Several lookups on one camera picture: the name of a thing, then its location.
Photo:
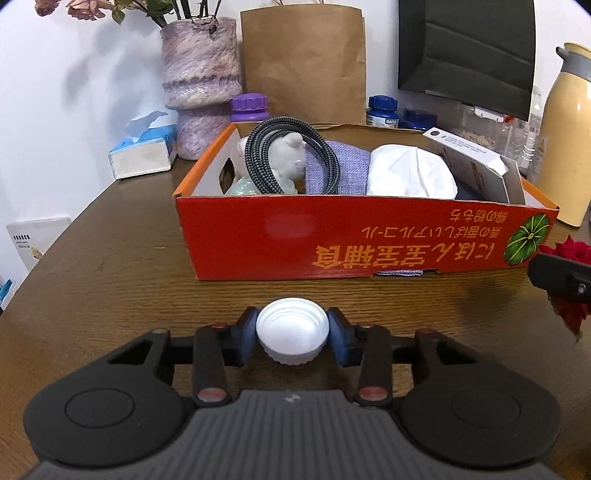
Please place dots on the black paper bag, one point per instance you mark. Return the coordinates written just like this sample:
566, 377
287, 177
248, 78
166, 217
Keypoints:
466, 50

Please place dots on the clear food container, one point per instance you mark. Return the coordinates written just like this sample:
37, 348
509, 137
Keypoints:
480, 131

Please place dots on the white board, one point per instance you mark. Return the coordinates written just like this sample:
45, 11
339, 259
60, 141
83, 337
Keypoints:
37, 240

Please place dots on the brown paper bag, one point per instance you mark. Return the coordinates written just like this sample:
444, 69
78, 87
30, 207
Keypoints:
304, 64

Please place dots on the white product box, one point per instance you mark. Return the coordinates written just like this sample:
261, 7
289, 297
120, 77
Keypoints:
471, 159

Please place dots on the orange cardboard box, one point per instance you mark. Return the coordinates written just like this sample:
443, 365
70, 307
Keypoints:
360, 235

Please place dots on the pink speckled vase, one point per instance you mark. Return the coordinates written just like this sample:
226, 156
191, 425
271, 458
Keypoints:
201, 78

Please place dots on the dried pink flowers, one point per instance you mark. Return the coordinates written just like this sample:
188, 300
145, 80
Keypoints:
92, 7

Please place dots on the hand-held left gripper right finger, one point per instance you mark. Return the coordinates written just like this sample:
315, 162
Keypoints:
339, 339

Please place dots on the white plastic bag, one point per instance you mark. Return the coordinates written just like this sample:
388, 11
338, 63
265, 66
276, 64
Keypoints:
411, 173

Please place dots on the yellow thermos jug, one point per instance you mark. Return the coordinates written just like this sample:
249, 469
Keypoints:
568, 147

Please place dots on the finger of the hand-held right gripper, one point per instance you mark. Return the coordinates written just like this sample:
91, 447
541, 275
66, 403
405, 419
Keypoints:
561, 277

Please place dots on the white and yellow plush toy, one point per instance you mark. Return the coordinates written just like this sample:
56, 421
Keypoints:
286, 157

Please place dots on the red rose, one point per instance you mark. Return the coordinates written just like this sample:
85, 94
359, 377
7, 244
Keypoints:
572, 314

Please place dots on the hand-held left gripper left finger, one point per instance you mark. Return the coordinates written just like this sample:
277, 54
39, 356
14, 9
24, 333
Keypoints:
247, 337

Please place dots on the clear plastic bottle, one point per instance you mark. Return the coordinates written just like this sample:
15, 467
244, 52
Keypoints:
524, 138

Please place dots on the purple knit pouch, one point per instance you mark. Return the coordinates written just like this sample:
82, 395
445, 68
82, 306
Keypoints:
351, 170

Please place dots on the blue lid bottle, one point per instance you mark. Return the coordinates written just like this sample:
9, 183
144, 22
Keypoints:
382, 110
418, 120

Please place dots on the iridescent plastic cup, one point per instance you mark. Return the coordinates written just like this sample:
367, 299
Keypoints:
240, 187

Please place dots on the white ribbed jar lid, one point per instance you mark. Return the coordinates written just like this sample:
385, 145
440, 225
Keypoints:
293, 325

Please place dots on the purple lid bottle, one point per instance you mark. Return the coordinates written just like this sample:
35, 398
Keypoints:
249, 107

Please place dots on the blue tissue box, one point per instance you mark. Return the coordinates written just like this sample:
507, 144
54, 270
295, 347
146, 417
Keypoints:
141, 159

